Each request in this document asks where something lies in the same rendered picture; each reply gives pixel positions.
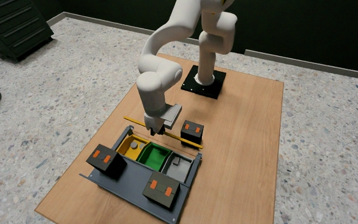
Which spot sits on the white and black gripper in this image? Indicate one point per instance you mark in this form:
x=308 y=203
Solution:
x=154 y=123

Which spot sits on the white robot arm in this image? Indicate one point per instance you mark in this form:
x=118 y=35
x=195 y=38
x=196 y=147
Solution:
x=157 y=74

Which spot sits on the grey open bin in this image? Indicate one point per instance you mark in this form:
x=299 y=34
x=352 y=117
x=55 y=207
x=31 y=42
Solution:
x=181 y=171

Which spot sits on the green open bin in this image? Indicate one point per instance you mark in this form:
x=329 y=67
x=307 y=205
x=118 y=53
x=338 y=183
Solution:
x=155 y=156

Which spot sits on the yellow open-front bin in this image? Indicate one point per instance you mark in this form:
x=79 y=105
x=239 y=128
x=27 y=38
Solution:
x=126 y=149

